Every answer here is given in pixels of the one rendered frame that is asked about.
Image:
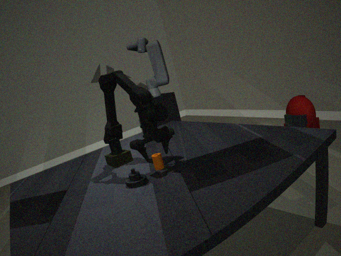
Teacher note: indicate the orange knob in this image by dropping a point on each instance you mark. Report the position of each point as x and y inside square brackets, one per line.
[157, 161]

